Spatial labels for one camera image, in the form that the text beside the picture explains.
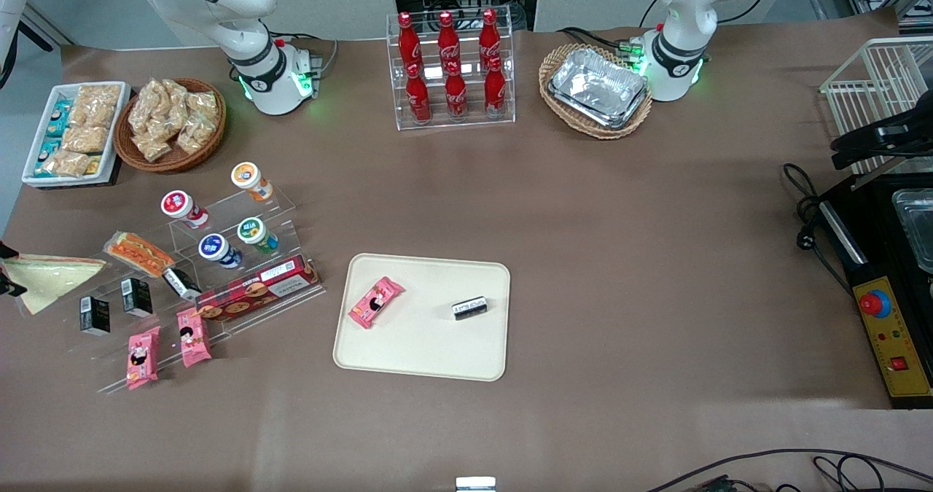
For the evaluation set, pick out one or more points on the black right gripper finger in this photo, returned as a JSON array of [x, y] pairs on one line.
[[7, 286], [6, 251]]

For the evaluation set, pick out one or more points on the triangular sandwich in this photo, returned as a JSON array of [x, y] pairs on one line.
[[51, 277]]

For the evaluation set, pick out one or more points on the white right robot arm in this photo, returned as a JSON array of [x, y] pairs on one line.
[[251, 55]]

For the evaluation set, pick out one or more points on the wrapped orange hot dog sandwich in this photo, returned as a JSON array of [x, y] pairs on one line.
[[138, 253]]

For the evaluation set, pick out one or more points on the beige plastic tray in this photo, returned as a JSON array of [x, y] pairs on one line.
[[430, 346]]

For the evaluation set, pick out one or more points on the aluminium foil tray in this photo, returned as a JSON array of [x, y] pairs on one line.
[[598, 87]]

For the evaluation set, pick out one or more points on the metal tray in machine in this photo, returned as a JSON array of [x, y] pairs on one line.
[[918, 222]]

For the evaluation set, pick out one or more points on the small black box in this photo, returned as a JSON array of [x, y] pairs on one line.
[[469, 308], [137, 297], [95, 315], [181, 283]]

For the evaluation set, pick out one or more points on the clear bag of crackers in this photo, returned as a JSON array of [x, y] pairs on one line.
[[203, 106], [96, 104], [171, 98], [144, 106], [86, 138], [65, 164], [195, 136], [151, 147]]

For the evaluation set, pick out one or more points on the teal snack pack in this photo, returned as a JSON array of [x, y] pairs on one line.
[[58, 119], [49, 151]]

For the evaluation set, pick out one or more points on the large clear acrylic stand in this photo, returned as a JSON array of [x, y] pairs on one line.
[[109, 361]]

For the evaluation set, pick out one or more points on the pink snack pack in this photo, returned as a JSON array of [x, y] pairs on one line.
[[375, 302], [142, 357], [193, 339]]

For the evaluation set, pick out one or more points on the white rectangular bin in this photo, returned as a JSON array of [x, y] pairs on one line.
[[116, 138]]

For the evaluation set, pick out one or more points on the red lid cup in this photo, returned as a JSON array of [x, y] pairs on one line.
[[177, 204]]

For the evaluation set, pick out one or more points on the blue lid cup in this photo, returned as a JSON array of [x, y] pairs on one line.
[[213, 246]]

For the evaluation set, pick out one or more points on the dark brown wicker basket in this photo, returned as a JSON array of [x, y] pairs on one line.
[[211, 138]]

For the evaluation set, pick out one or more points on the green lid cup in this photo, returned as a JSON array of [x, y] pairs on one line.
[[251, 229]]

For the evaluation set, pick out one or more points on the long red cookie box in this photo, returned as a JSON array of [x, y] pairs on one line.
[[255, 288]]

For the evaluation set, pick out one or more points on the orange lid cup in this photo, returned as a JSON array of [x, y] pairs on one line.
[[246, 176]]

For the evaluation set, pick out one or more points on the small clear acrylic riser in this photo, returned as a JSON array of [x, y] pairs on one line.
[[280, 208]]

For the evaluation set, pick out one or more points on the red cola bottle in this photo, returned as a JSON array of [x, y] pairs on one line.
[[489, 38], [419, 98], [408, 44], [495, 92], [447, 40], [455, 97]]

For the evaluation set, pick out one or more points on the clear acrylic bottle rack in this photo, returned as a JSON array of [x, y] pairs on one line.
[[452, 124]]

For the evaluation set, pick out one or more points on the light wicker basket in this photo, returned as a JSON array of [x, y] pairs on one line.
[[554, 102]]

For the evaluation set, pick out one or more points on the black sealing machine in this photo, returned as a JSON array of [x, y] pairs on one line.
[[871, 251]]

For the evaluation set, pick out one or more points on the red emergency stop button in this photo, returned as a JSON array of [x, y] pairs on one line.
[[875, 303]]

